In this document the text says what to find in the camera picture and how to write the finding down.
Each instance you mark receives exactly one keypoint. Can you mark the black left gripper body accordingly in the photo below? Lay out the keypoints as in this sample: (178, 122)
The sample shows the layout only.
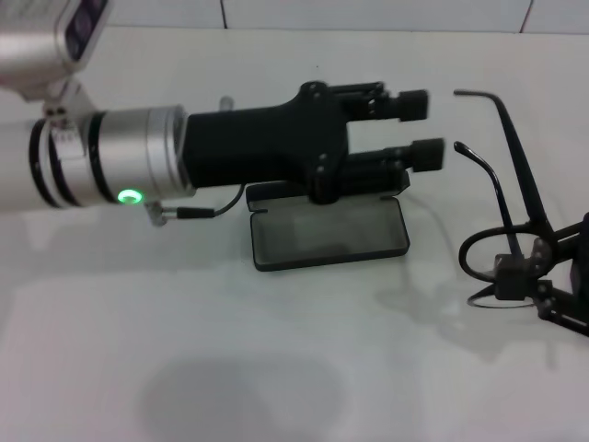
(262, 143)

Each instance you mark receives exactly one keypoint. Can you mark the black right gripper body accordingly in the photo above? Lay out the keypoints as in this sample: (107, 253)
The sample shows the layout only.
(580, 276)

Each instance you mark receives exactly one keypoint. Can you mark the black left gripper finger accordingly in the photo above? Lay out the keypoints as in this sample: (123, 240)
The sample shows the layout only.
(428, 154)
(412, 106)

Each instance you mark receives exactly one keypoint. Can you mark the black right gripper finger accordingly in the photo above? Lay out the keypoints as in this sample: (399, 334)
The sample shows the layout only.
(511, 281)
(543, 251)

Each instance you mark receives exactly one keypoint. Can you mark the black-framed glasses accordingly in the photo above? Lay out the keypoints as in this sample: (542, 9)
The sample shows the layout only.
(520, 166)

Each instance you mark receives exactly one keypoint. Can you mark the black glasses case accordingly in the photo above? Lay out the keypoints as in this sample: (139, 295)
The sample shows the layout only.
(322, 239)

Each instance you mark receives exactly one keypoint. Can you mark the small silver wrist connector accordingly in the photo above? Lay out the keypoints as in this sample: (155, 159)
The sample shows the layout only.
(226, 102)

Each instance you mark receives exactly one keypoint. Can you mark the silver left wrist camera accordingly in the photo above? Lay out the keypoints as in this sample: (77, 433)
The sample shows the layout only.
(41, 41)

